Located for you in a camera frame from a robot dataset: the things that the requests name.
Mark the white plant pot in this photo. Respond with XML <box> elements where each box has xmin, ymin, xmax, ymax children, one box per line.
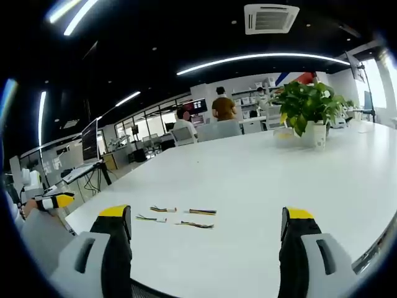
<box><xmin>301</xmin><ymin>120</ymin><xmax>329</xmax><ymax>150</ymax></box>

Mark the computer monitor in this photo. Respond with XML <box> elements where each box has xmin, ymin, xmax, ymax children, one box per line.
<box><xmin>81</xmin><ymin>117</ymin><xmax>102</xmax><ymax>165</ymax></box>

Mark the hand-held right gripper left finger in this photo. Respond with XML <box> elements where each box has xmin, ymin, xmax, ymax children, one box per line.
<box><xmin>50</xmin><ymin>204</ymin><xmax>134</xmax><ymax>298</ymax></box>

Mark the wall screen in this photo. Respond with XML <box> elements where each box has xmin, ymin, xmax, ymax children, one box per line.
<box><xmin>182</xmin><ymin>97</ymin><xmax>208</xmax><ymax>119</ymax></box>

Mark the black monitor stand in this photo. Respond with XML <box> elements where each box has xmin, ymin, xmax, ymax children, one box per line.
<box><xmin>346</xmin><ymin>51</ymin><xmax>378</xmax><ymax>124</ymax></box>

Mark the JST connector cable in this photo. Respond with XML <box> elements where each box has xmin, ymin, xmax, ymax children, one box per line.
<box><xmin>149</xmin><ymin>205</ymin><xmax>178</xmax><ymax>214</ymax></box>
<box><xmin>174</xmin><ymin>220</ymin><xmax>215</xmax><ymax>230</ymax></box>
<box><xmin>184</xmin><ymin>208</ymin><xmax>218</xmax><ymax>216</ymax></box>
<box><xmin>135</xmin><ymin>214</ymin><xmax>168</xmax><ymax>224</ymax></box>

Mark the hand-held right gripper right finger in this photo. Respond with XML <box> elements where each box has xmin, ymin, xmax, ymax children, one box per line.
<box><xmin>277</xmin><ymin>206</ymin><xmax>360</xmax><ymax>298</ymax></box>

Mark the green potted plant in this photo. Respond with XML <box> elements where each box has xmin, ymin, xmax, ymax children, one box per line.
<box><xmin>269</xmin><ymin>79</ymin><xmax>349</xmax><ymax>137</ymax></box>

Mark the grey office chair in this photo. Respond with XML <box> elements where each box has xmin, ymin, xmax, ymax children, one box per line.
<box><xmin>171</xmin><ymin>126</ymin><xmax>197</xmax><ymax>147</ymax></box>

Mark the ceiling air conditioner unit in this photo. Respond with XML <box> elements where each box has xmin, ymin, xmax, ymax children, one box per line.
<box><xmin>243</xmin><ymin>3</ymin><xmax>300</xmax><ymax>35</ymax></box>

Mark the side desk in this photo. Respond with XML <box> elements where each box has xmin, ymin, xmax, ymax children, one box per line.
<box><xmin>61</xmin><ymin>161</ymin><xmax>112</xmax><ymax>193</ymax></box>

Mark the white storage shelf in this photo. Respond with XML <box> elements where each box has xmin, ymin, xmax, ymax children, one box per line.
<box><xmin>230</xmin><ymin>76</ymin><xmax>280</xmax><ymax>122</ymax></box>

